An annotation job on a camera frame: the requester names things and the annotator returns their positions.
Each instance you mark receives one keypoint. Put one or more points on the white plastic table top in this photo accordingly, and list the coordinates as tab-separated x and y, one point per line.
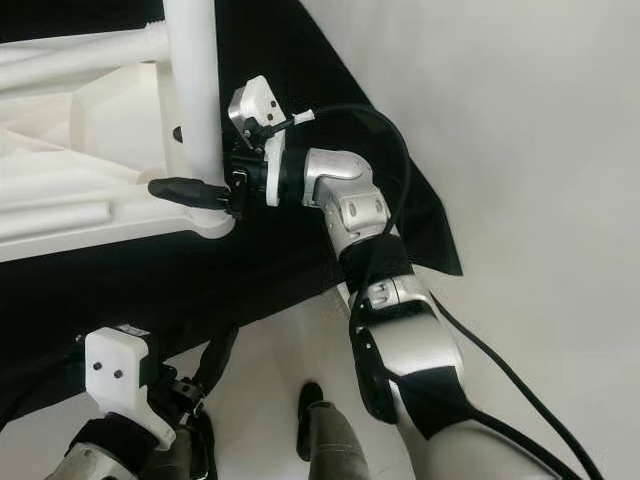
80	150

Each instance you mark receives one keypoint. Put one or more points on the black tablecloth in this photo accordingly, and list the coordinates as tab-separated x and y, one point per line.
120	290

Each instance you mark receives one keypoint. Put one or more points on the black robot foot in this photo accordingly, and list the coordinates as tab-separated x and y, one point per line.
205	440
310	410

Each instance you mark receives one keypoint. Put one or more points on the black robot left foot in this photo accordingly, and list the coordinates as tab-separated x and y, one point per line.
205	440

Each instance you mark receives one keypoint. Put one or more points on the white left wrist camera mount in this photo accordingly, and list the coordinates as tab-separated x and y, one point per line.
115	365

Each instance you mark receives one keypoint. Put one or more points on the black robot right foot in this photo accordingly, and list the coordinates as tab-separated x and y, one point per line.
310	410

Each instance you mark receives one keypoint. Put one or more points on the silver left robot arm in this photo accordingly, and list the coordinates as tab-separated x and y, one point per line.
100	465

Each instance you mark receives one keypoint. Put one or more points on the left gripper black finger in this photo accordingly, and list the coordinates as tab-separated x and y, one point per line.
218	360

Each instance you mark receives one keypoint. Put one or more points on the grey robot left leg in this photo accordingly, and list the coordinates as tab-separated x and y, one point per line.
175	465

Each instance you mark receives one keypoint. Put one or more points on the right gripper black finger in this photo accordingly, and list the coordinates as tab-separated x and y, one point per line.
190	192
179	134

